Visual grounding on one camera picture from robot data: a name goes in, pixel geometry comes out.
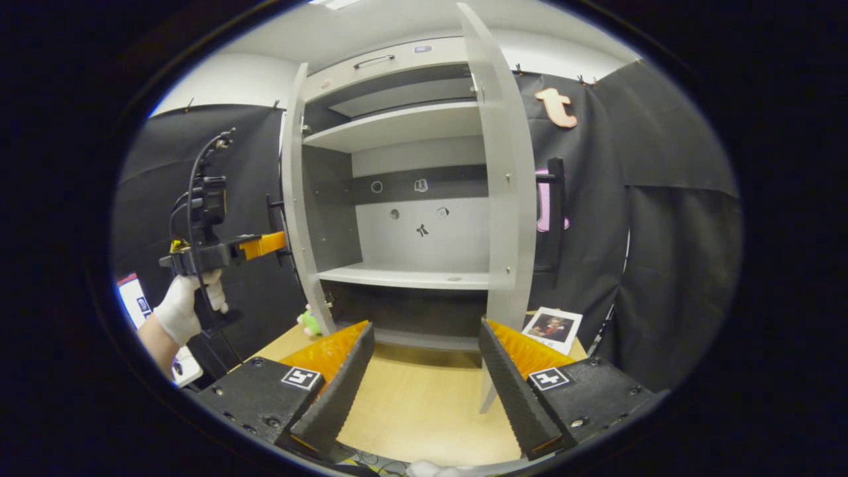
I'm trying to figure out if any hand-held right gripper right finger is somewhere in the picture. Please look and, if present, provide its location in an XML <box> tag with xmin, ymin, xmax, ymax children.
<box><xmin>478</xmin><ymin>318</ymin><xmax>666</xmax><ymax>461</ymax></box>

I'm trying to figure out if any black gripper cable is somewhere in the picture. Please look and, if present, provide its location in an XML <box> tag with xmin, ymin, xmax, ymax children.
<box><xmin>169</xmin><ymin>129</ymin><xmax>242</xmax><ymax>362</ymax></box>

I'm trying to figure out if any black door handle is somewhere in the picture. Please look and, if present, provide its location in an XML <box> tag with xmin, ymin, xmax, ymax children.
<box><xmin>535</xmin><ymin>157</ymin><xmax>568</xmax><ymax>291</ymax></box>
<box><xmin>266</xmin><ymin>194</ymin><xmax>295</xmax><ymax>267</ymax></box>

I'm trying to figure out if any white printed box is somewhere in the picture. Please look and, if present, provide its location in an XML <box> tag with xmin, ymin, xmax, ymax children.
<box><xmin>116</xmin><ymin>273</ymin><xmax>205</xmax><ymax>388</ymax></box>

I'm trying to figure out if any beige shoe cabinet door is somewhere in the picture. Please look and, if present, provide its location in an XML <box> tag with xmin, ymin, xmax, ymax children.
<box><xmin>280</xmin><ymin>63</ymin><xmax>339</xmax><ymax>337</ymax></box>
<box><xmin>457</xmin><ymin>2</ymin><xmax>537</xmax><ymax>415</ymax></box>

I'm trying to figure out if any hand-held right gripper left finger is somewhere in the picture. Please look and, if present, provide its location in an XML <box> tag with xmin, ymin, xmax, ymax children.
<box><xmin>197</xmin><ymin>321</ymin><xmax>376</xmax><ymax>458</ymax></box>

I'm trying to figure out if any black backdrop cloth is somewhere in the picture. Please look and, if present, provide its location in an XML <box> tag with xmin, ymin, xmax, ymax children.
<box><xmin>109</xmin><ymin>60</ymin><xmax>744</xmax><ymax>395</ymax></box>

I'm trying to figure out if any white portrait photo card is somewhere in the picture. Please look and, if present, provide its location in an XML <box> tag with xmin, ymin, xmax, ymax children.
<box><xmin>521</xmin><ymin>306</ymin><xmax>584</xmax><ymax>356</ymax></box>

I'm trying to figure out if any grey cabinet shelf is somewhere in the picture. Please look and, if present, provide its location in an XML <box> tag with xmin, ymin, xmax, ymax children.
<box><xmin>303</xmin><ymin>101</ymin><xmax>482</xmax><ymax>154</ymax></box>
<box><xmin>317</xmin><ymin>262</ymin><xmax>492</xmax><ymax>291</ymax></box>

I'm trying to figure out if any beige double-door shoe cabinet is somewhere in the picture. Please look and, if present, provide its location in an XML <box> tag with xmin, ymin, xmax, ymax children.
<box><xmin>299</xmin><ymin>36</ymin><xmax>494</xmax><ymax>368</ymax></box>

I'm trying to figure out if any pink green plush toy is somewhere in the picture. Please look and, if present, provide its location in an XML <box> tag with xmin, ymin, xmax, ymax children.
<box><xmin>296</xmin><ymin>303</ymin><xmax>324</xmax><ymax>337</ymax></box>

